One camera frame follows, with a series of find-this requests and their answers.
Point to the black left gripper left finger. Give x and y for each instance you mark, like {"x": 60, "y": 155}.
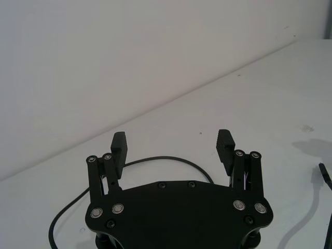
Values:
{"x": 118, "y": 153}

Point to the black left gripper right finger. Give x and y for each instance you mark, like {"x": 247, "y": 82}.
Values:
{"x": 225, "y": 153}

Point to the grey striped post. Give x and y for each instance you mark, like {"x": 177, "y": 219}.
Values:
{"x": 329, "y": 18}

